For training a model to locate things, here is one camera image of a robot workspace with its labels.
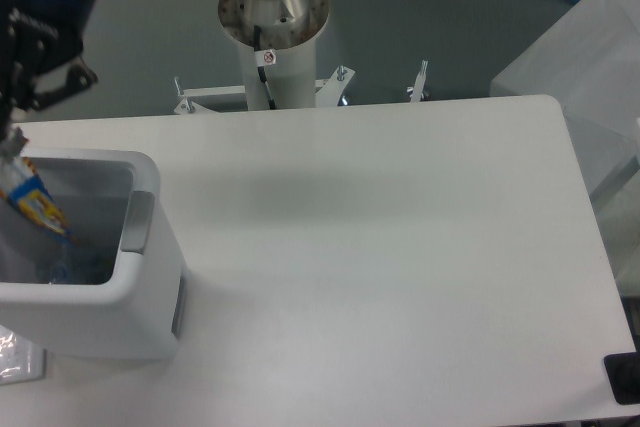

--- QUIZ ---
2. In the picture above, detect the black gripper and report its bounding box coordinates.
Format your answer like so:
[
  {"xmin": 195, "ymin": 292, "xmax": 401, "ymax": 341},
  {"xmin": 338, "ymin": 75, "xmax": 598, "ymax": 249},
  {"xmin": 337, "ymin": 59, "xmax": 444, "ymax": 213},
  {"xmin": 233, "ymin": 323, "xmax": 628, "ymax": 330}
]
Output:
[{"xmin": 1, "ymin": 0, "xmax": 98, "ymax": 112}]

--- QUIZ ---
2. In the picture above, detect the blue snack wrapper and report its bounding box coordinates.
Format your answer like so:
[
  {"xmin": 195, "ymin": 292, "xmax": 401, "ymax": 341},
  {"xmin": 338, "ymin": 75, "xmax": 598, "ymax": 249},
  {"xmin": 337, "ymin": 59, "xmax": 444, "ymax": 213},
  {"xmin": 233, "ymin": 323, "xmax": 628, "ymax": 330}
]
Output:
[{"xmin": 1, "ymin": 126, "xmax": 76, "ymax": 245}]

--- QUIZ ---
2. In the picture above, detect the crushed clear plastic bottle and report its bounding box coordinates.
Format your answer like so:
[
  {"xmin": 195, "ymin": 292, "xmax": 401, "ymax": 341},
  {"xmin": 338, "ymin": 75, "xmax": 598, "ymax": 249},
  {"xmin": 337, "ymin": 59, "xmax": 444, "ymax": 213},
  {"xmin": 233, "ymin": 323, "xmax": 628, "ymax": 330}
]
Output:
[{"xmin": 47, "ymin": 244, "xmax": 119, "ymax": 286}]

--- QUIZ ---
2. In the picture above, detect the white trash can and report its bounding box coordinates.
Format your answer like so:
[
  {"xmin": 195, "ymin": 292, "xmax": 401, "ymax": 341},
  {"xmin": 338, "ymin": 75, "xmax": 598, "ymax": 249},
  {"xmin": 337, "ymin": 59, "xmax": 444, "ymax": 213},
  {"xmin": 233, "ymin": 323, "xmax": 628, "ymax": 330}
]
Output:
[{"xmin": 1, "ymin": 148, "xmax": 186, "ymax": 360}]

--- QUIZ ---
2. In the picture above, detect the clear plastic sheet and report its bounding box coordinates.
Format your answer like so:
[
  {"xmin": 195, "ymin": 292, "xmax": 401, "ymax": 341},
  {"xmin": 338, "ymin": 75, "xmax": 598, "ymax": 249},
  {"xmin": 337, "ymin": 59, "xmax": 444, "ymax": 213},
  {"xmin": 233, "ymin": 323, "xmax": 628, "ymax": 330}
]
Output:
[{"xmin": 1, "ymin": 327, "xmax": 46, "ymax": 386}]

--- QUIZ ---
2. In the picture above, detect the white side table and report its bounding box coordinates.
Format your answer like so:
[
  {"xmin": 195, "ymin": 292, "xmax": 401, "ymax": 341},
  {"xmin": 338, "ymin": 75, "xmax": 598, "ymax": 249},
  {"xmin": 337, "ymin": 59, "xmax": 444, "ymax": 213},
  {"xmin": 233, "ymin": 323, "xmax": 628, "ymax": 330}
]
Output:
[{"xmin": 490, "ymin": 0, "xmax": 639, "ymax": 298}]

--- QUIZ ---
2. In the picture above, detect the black device at table edge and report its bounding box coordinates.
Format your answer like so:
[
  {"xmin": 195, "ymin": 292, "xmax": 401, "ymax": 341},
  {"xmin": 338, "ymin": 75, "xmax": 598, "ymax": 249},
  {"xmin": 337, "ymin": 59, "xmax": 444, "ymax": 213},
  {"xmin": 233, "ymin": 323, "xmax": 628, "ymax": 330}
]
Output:
[{"xmin": 603, "ymin": 352, "xmax": 639, "ymax": 405}]

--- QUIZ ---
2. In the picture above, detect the left white floor bracket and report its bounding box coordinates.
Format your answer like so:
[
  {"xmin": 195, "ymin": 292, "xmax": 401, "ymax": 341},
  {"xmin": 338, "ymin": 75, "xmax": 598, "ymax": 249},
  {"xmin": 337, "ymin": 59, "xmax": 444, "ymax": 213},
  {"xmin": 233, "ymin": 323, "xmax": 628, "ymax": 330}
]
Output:
[{"xmin": 173, "ymin": 76, "xmax": 248, "ymax": 115}]

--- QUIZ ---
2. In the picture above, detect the white floor bracket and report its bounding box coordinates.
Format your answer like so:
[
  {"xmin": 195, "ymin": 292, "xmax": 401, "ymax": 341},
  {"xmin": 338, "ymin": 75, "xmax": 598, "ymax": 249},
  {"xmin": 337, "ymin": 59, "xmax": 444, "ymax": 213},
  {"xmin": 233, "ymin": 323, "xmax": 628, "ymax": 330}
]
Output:
[
  {"xmin": 173, "ymin": 76, "xmax": 248, "ymax": 115},
  {"xmin": 406, "ymin": 60, "xmax": 430, "ymax": 103},
  {"xmin": 315, "ymin": 65, "xmax": 356, "ymax": 108}
]

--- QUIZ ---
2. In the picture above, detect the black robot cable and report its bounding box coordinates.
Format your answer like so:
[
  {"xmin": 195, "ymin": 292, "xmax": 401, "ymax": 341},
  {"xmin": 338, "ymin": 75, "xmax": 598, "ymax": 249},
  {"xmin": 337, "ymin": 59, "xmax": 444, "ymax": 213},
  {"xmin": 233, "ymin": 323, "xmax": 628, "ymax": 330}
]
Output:
[{"xmin": 252, "ymin": 25, "xmax": 278, "ymax": 111}]

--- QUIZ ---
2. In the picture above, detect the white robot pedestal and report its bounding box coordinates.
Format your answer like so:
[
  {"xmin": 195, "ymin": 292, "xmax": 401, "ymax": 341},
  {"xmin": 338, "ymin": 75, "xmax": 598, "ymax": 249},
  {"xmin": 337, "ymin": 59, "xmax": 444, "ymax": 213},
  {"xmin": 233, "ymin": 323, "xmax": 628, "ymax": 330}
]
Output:
[{"xmin": 218, "ymin": 0, "xmax": 329, "ymax": 111}]

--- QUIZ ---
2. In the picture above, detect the middle white floor bracket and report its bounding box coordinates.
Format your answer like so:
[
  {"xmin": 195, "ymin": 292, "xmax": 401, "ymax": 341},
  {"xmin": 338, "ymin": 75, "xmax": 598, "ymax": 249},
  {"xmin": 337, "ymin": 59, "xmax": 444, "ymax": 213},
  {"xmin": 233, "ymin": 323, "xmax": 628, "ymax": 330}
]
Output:
[{"xmin": 315, "ymin": 65, "xmax": 356, "ymax": 108}]

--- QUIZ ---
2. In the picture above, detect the right white floor bracket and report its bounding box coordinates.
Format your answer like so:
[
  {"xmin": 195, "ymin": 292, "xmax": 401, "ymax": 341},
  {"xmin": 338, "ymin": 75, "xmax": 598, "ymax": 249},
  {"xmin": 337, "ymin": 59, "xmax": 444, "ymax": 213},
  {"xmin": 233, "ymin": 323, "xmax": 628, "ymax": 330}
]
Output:
[{"xmin": 406, "ymin": 60, "xmax": 430, "ymax": 103}]

